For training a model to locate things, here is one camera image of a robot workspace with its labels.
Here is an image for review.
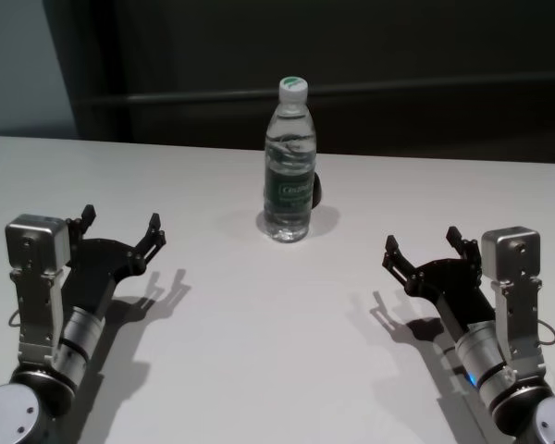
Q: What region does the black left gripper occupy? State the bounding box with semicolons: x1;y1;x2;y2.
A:
58;204;167;317

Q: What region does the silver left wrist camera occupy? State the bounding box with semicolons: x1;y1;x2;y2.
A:
4;213;71;366

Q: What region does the clear water bottle green label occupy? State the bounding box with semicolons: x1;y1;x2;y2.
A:
262;75;317;243

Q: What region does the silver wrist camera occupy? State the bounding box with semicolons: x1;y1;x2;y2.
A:
480;226;548;371
4;213;71;366

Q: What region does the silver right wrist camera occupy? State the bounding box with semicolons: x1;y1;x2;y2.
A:
480;226;548;371

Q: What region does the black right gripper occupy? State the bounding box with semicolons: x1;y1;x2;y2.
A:
381;226;497;333

